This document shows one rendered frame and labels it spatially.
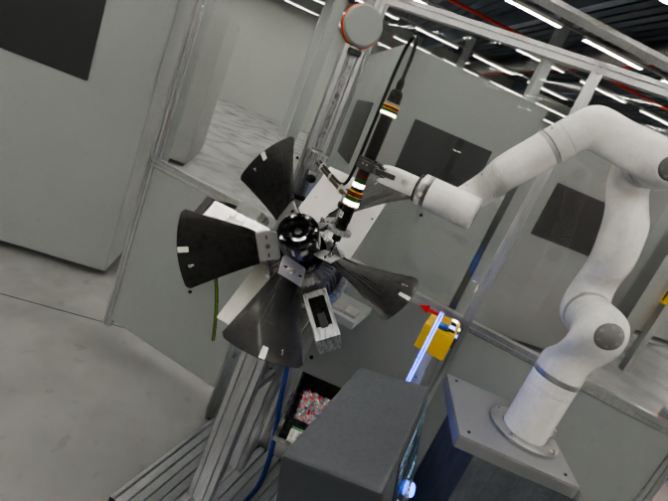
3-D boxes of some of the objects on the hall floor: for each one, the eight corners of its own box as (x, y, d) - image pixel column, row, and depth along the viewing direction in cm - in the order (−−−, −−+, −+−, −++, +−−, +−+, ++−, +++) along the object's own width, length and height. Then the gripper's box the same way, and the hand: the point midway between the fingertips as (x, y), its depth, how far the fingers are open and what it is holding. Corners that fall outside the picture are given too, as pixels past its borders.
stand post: (188, 502, 183) (266, 299, 158) (207, 516, 180) (289, 311, 156) (181, 509, 178) (260, 302, 154) (199, 524, 176) (283, 315, 152)
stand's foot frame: (211, 428, 223) (216, 416, 221) (291, 485, 210) (298, 471, 208) (103, 513, 166) (109, 496, 164) (206, 597, 153) (214, 580, 151)
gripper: (433, 176, 129) (375, 149, 134) (421, 175, 114) (356, 145, 119) (421, 201, 131) (364, 174, 136) (409, 204, 116) (344, 173, 121)
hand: (367, 163), depth 127 cm, fingers closed on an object, 4 cm apart
